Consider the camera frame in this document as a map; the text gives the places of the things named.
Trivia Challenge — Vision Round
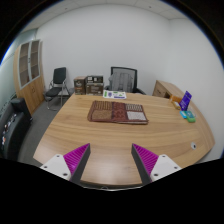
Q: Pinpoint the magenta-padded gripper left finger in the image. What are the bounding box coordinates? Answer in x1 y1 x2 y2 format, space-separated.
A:
40 143 92 184

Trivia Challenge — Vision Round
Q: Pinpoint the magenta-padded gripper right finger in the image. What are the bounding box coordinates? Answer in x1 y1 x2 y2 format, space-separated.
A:
131 143 183 185

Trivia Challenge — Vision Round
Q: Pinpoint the brown patterned towel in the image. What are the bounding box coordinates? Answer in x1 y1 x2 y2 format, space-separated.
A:
87 100 149 126

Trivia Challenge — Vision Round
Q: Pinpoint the green small box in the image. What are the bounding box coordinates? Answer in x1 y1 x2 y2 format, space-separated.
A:
186 111 197 123

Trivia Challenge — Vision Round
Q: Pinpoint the orange box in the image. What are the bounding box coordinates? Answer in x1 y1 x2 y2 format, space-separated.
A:
169 94 183 104

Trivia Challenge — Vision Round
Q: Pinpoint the purple card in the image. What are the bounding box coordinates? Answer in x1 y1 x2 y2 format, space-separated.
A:
179 90 193 112

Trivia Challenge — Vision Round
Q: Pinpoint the wooden side desk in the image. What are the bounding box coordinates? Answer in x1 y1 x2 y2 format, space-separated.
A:
152 79 184 100

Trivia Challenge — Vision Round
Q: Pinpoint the large brown cardboard box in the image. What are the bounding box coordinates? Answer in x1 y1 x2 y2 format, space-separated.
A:
85 82 105 96

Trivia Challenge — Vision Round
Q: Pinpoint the white sticker sheet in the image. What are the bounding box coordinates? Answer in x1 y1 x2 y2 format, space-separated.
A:
102 89 128 100

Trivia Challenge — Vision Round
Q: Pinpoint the small brown cardboard box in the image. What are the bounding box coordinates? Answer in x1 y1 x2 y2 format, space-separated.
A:
73 76 88 96

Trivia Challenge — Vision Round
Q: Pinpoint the grey backpack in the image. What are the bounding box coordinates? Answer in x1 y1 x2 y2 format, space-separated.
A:
108 71 135 93

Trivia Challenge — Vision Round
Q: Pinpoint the flat black cardboard box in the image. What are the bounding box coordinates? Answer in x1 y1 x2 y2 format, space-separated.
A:
85 75 104 85

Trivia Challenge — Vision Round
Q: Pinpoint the black visitor chair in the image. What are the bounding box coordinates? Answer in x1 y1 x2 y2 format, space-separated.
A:
44 66 69 111

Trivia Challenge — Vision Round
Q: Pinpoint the black mesh office chair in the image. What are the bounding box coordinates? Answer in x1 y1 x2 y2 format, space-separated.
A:
105 66 147 95

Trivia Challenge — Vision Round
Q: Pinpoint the wooden cabinet with glass doors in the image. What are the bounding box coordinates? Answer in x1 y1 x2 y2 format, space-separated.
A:
13 39 46 116

